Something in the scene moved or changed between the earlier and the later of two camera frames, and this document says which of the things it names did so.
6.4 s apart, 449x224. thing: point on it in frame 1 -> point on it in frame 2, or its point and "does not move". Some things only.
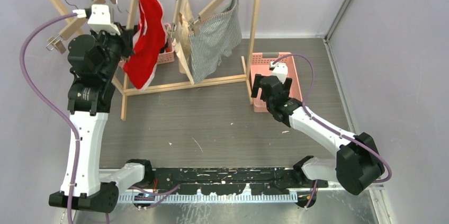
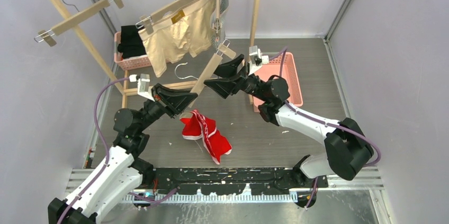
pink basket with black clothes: x=167 y=54 -> x=129 y=51
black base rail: x=221 y=180 does not move
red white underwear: x=150 y=41 -> x=196 y=126
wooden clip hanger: x=78 y=24 -> x=83 y=14
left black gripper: x=125 y=39 -> x=170 y=101
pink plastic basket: x=260 y=65 does not move
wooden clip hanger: x=132 y=17 -> x=225 y=50
